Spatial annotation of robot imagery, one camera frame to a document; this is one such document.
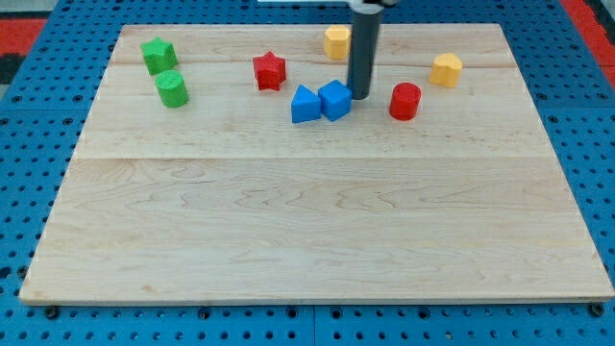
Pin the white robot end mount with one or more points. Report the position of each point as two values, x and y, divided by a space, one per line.
355 5

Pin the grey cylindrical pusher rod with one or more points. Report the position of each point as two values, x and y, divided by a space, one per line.
364 41

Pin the blue cube block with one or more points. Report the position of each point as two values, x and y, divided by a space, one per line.
336 100

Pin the yellow hexagon block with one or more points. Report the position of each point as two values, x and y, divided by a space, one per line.
337 42

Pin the red cylinder block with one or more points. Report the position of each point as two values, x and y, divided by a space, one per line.
405 99

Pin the yellow heart block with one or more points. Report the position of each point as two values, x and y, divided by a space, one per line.
446 70

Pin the blue triangle block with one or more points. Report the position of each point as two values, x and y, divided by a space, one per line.
305 105

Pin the red star block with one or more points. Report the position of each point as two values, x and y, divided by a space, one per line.
270 71

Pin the wooden board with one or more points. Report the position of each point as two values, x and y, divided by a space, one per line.
225 201

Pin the green cylinder block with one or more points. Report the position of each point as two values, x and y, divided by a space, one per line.
171 88

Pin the green star block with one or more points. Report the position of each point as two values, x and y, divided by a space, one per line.
159 55

